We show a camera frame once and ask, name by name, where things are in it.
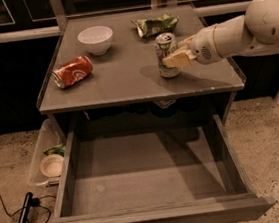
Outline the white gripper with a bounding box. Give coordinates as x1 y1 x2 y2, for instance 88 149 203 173
163 24 222 68

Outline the green white 7up can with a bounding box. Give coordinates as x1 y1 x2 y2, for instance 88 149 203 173
155 32 180 78

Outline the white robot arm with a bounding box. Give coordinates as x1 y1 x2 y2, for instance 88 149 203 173
162 0 279 68

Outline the grey cabinet with counter top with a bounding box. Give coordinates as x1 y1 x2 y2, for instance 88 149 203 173
37 4 245 134

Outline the crushed red soda can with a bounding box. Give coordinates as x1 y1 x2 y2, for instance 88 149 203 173
52 56 93 89

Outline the open grey top drawer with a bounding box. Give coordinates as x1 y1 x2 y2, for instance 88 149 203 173
49 116 275 223

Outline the green chip bag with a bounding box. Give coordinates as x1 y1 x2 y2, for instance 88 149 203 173
133 14 179 38

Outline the white ceramic bowl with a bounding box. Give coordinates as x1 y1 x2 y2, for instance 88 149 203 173
78 25 114 56

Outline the green snack bag in bin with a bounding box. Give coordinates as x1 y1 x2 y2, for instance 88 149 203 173
44 144 66 156

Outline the clear plastic bin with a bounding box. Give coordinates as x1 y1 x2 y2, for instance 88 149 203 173
27 119 62 187

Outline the small white bowl in bin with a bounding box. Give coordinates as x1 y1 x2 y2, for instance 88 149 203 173
40 154 64 178

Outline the black cable on floor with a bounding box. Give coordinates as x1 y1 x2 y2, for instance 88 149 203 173
0 183 61 223

